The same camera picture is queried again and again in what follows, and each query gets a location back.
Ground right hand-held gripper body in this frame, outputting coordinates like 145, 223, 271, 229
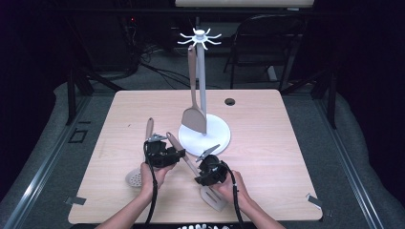
195, 143, 228, 185

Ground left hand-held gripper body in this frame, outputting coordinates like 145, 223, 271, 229
143, 133, 177, 169

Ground beige skimmer spoon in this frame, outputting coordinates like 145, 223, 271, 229
124, 117, 155, 188

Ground white utensil rack stand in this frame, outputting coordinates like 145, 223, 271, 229
177, 28, 231, 157

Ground beige solid spatula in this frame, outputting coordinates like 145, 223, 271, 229
181, 44, 208, 135

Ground person's right hand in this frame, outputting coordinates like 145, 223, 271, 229
210, 170, 253, 208

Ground person's left hand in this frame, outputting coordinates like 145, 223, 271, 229
139, 161, 177, 198

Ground row of white keys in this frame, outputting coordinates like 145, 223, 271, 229
177, 223, 232, 229

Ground grey tape piece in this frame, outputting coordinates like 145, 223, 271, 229
305, 192, 324, 211
64, 196, 87, 206

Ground black folding chair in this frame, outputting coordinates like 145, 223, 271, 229
223, 13, 308, 93

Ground white board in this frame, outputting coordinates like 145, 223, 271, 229
175, 0, 315, 9

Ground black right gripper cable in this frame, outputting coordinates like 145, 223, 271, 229
221, 160, 245, 229

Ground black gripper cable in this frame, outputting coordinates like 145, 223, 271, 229
142, 141, 160, 225
221, 160, 245, 229

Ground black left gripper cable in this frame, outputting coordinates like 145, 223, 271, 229
142, 141, 160, 225

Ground black floor cables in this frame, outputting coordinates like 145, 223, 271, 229
120, 15, 199, 91

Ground black frame strut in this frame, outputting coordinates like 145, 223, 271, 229
65, 63, 126, 127
280, 68, 338, 130

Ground aluminium floor rail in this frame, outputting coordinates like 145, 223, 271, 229
313, 94, 387, 229
0, 94, 94, 229

